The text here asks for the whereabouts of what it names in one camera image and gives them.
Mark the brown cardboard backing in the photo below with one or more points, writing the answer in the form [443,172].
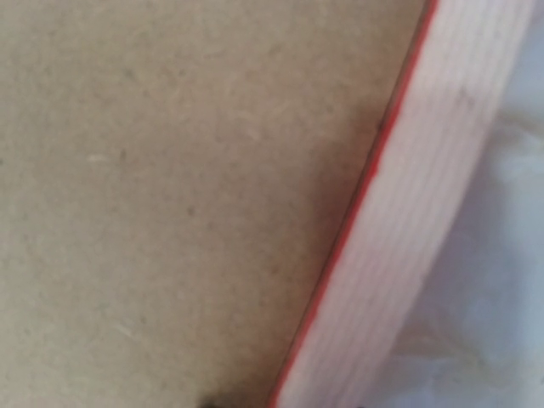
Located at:
[173,176]

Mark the red wooden picture frame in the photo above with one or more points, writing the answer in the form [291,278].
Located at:
[415,178]

